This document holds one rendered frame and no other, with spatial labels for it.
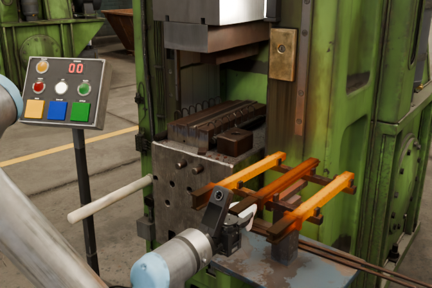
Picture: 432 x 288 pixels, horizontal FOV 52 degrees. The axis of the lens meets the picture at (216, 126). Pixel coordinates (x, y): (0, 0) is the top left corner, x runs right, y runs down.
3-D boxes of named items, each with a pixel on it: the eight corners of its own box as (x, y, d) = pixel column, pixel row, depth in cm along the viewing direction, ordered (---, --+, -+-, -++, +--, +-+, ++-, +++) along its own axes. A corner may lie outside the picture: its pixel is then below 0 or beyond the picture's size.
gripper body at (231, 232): (219, 235, 112) (186, 258, 104) (219, 205, 110) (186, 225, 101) (243, 246, 108) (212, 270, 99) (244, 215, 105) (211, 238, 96)
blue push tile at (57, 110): (63, 120, 175) (66, 101, 177) (46, 118, 177) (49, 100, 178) (66, 121, 177) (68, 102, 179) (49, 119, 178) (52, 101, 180)
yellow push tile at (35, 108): (41, 118, 177) (43, 100, 179) (24, 117, 178) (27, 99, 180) (43, 119, 179) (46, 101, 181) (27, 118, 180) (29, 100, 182)
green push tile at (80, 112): (86, 121, 174) (89, 102, 175) (69, 120, 175) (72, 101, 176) (89, 122, 175) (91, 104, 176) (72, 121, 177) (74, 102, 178)
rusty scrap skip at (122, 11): (160, 67, 769) (157, 17, 742) (103, 53, 898) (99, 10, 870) (210, 58, 848) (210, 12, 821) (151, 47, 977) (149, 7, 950)
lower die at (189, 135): (208, 150, 162) (208, 128, 159) (167, 139, 173) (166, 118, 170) (266, 121, 194) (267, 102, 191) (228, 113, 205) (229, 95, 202)
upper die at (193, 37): (207, 53, 150) (207, 24, 147) (164, 47, 161) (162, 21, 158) (269, 39, 182) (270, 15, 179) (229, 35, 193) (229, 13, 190)
